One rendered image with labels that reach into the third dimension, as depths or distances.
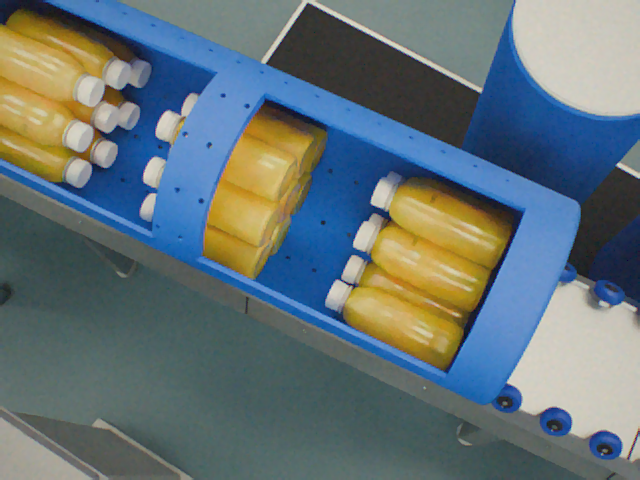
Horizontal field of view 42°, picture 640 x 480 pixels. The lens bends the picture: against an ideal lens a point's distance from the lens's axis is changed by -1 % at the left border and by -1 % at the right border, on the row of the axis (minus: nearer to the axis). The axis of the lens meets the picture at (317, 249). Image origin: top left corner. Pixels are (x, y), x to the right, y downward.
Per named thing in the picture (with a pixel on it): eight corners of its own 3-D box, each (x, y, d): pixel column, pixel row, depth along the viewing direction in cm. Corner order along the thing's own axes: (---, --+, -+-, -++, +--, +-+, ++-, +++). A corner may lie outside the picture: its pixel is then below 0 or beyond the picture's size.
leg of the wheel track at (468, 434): (473, 449, 208) (526, 439, 148) (452, 438, 209) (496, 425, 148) (483, 427, 210) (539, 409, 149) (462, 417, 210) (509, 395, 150)
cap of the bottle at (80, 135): (84, 116, 114) (95, 121, 114) (81, 140, 117) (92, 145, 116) (67, 128, 111) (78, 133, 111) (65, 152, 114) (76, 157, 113)
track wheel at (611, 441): (627, 448, 112) (629, 438, 114) (597, 434, 113) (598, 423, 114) (612, 467, 115) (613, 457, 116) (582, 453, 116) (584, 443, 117)
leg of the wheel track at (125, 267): (131, 281, 222) (52, 209, 161) (112, 272, 223) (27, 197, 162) (141, 262, 223) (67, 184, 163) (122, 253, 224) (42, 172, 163)
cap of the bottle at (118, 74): (110, 89, 118) (121, 94, 118) (102, 78, 114) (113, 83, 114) (123, 65, 119) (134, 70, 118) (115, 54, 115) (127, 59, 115)
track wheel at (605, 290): (621, 310, 118) (627, 298, 117) (591, 296, 119) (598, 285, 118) (620, 298, 122) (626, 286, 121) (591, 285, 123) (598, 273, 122)
